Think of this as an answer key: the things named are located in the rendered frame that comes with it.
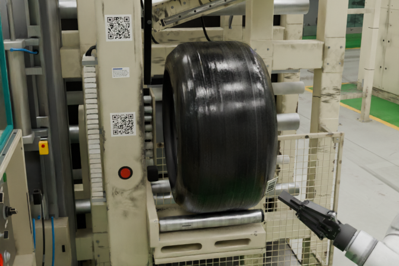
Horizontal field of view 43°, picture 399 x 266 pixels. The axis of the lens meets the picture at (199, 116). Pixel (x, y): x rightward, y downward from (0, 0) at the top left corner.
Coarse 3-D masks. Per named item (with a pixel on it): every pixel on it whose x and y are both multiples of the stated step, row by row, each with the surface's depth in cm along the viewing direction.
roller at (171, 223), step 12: (180, 216) 160; (192, 216) 160; (204, 216) 160; (216, 216) 160; (228, 216) 161; (240, 216) 162; (252, 216) 162; (168, 228) 158; (180, 228) 159; (192, 228) 160
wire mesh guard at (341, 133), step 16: (160, 144) 201; (304, 144) 213; (320, 160) 217; (336, 176) 220; (288, 192) 218; (336, 192) 222; (272, 208) 219; (336, 208) 224; (304, 240) 227; (272, 256) 227
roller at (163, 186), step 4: (160, 180) 185; (164, 180) 185; (168, 180) 186; (152, 184) 184; (156, 184) 184; (160, 184) 184; (164, 184) 184; (168, 184) 184; (152, 188) 183; (156, 188) 184; (160, 188) 184; (164, 188) 184; (168, 188) 184; (156, 192) 185
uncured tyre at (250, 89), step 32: (192, 64) 146; (224, 64) 147; (256, 64) 149; (192, 96) 141; (224, 96) 141; (256, 96) 143; (192, 128) 140; (224, 128) 140; (256, 128) 141; (192, 160) 141; (224, 160) 141; (256, 160) 143; (192, 192) 147; (224, 192) 147; (256, 192) 150
